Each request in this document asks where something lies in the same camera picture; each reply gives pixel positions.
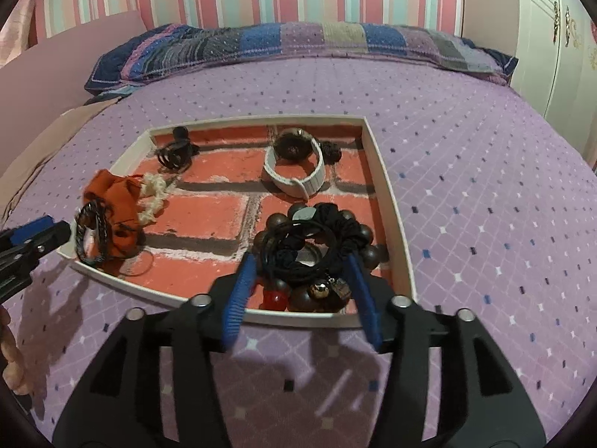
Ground black leather cord bracelet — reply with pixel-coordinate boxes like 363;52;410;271
73;198;116;267

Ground orange fabric scrunchie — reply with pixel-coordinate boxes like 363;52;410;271
82;169;142;261

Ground cream flower scrunchie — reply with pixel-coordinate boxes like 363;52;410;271
138;172;176;227

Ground black hair claw clip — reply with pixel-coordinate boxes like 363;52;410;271
156;127;200;173

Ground brown wooden bead bracelet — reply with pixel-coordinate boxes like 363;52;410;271
251;209;391;314

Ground black hair tie red beads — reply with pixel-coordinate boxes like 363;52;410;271
253;221;342;312

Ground black scrunchie with bell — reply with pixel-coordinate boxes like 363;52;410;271
287;202;381;269

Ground brick-pattern jewelry tray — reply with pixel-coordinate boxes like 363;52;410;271
84;115;417;307

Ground person's left hand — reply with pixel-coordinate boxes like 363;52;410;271
1;307;32;395

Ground tan folded blanket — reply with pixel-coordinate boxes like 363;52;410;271
1;98;119;227

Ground pink headboard cushion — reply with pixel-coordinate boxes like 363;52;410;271
0;11;146;171

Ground purple diamond-pattern bedspread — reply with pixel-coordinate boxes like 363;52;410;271
7;59;596;447

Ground patchwork striped pillow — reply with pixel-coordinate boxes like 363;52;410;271
85;22;518;96

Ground white wardrobe with decals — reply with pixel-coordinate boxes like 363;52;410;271
512;0;596;153

